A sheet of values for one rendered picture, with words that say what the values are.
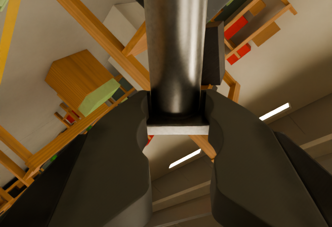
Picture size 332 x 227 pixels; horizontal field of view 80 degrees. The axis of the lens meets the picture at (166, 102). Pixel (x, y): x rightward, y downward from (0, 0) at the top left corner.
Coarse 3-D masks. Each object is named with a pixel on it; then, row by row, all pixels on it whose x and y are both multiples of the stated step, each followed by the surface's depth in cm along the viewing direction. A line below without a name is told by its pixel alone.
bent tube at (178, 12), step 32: (160, 0) 8; (192, 0) 8; (160, 32) 9; (192, 32) 9; (160, 64) 10; (192, 64) 10; (160, 96) 11; (192, 96) 11; (160, 128) 11; (192, 128) 11
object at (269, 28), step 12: (252, 0) 449; (240, 12) 469; (252, 12) 470; (228, 24) 490; (240, 24) 490; (264, 24) 462; (276, 24) 466; (228, 36) 510; (252, 36) 482; (264, 36) 483; (240, 48) 516; (228, 60) 540
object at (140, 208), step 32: (96, 128) 8; (128, 128) 8; (96, 160) 7; (128, 160) 7; (64, 192) 6; (96, 192) 6; (128, 192) 6; (64, 224) 5; (96, 224) 5; (128, 224) 6
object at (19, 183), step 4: (36, 172) 821; (40, 172) 860; (32, 176) 805; (16, 184) 755; (20, 184) 768; (24, 184) 776; (8, 188) 731; (12, 188) 751; (16, 188) 777; (20, 188) 768; (8, 192) 765; (0, 196) 706; (4, 200) 742
